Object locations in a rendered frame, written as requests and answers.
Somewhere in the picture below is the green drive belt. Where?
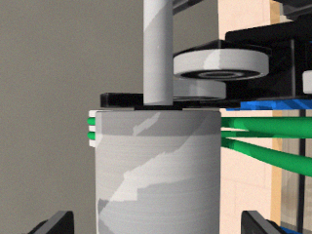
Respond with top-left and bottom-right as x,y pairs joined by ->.
221,131 -> 312,177
221,116 -> 312,138

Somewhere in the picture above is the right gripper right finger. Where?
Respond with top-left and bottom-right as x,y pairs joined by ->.
241,211 -> 288,234

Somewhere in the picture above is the blue machine bed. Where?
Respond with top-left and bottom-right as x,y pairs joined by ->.
279,3 -> 312,234

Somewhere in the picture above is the grey rotor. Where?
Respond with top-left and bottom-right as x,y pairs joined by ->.
96,0 -> 221,234

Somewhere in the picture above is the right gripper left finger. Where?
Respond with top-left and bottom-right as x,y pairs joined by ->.
28,211 -> 74,234

